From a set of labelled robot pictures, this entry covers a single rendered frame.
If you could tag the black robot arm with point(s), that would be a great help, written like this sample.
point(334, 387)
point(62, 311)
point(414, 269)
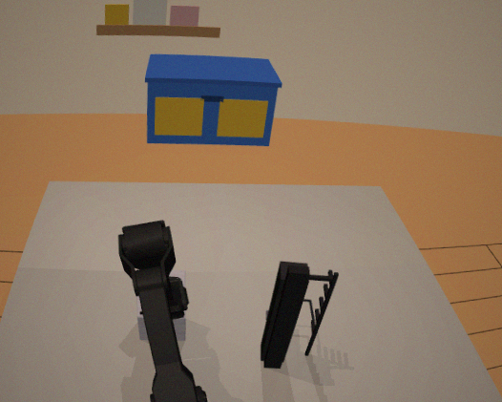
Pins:
point(149, 248)

